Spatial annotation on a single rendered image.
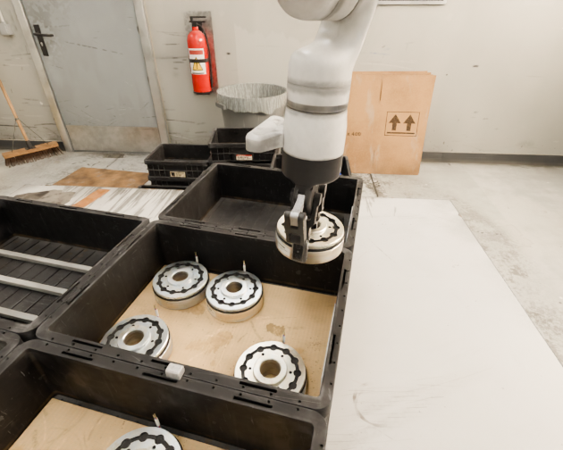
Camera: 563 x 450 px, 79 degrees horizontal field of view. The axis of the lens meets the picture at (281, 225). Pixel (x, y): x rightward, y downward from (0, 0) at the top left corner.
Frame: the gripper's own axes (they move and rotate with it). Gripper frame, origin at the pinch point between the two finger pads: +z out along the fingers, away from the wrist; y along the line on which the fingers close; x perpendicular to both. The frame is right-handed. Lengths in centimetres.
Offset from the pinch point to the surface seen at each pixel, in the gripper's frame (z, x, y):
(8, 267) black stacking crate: 20, 62, -6
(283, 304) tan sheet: 17.7, 3.6, 3.3
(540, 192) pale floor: 93, -129, 261
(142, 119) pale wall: 71, 218, 225
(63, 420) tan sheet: 18.8, 24.6, -26.1
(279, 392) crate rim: 7.7, -3.0, -18.5
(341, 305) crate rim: 7.4, -7.1, -3.2
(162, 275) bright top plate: 15.7, 27.2, 0.2
